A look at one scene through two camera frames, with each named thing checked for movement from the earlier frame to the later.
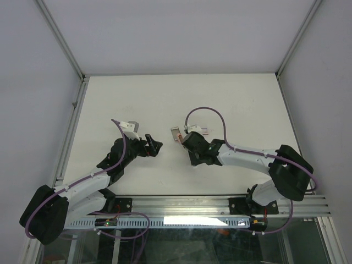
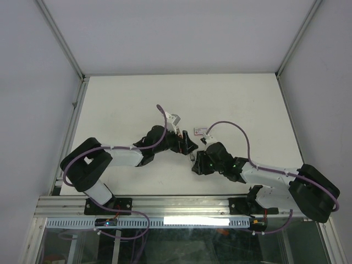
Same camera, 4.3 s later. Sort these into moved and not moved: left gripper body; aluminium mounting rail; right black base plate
Moved: left gripper body
Not moved: aluminium mounting rail; right black base plate
